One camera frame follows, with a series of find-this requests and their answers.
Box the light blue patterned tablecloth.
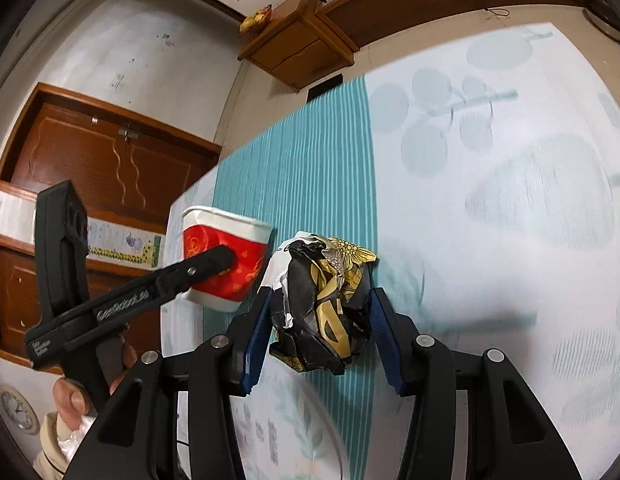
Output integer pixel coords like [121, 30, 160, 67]
[165, 23, 620, 479]

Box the wooden tv cabinet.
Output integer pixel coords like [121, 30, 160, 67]
[238, 0, 584, 91]

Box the black gold wrapper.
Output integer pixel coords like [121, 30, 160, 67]
[260, 231, 377, 376]

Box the red white paper cup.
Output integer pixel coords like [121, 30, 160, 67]
[182, 206, 272, 313]

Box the left hand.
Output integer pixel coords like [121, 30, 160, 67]
[52, 341, 138, 430]

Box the wooden door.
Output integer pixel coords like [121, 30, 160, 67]
[0, 82, 221, 233]

